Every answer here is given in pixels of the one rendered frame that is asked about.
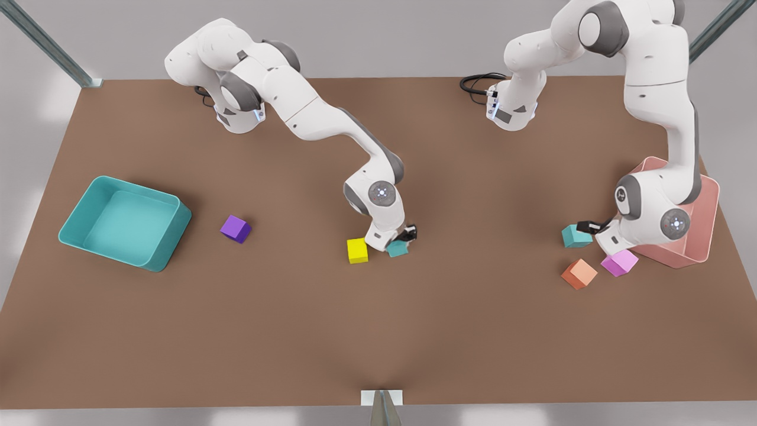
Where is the pink cube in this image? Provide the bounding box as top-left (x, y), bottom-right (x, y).
top-left (600, 249), bottom-right (639, 277)

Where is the orange cube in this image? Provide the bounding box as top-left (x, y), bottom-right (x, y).
top-left (561, 259), bottom-right (599, 290)

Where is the pink rectangular bin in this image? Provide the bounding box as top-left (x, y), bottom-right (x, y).
top-left (626, 156), bottom-right (721, 270)

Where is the purple cube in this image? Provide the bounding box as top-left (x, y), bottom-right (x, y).
top-left (220, 215), bottom-right (253, 244)

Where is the teal rectangular bin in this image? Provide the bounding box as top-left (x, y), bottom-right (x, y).
top-left (58, 176), bottom-right (193, 273)

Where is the silver frame post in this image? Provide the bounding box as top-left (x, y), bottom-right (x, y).
top-left (0, 0), bottom-right (103, 89)
top-left (688, 0), bottom-right (757, 64)
top-left (361, 389), bottom-right (404, 426)

